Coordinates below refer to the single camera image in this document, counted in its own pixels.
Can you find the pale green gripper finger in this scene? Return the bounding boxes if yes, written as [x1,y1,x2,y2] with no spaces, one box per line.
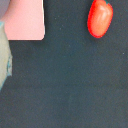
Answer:
[0,22,12,90]

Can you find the red toy tomato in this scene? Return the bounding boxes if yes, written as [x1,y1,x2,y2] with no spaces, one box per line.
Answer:
[87,0,113,38]

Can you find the pink brown board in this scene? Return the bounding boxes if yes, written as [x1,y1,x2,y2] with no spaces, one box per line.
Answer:
[2,0,45,40]

